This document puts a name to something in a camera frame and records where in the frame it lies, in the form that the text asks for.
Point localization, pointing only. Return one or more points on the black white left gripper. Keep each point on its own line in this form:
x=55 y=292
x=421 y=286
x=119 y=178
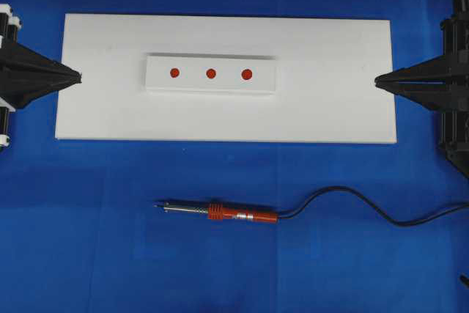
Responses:
x=14 y=56

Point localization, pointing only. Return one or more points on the small white raised block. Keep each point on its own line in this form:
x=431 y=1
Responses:
x=211 y=74

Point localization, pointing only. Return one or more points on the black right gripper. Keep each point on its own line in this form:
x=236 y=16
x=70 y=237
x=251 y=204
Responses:
x=450 y=98

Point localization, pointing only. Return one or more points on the large white foam board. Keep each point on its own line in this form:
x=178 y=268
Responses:
x=325 y=80

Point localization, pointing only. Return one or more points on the blue table cloth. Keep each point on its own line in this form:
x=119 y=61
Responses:
x=79 y=232

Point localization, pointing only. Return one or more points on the red handled soldering iron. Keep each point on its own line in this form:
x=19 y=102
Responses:
x=219 y=212

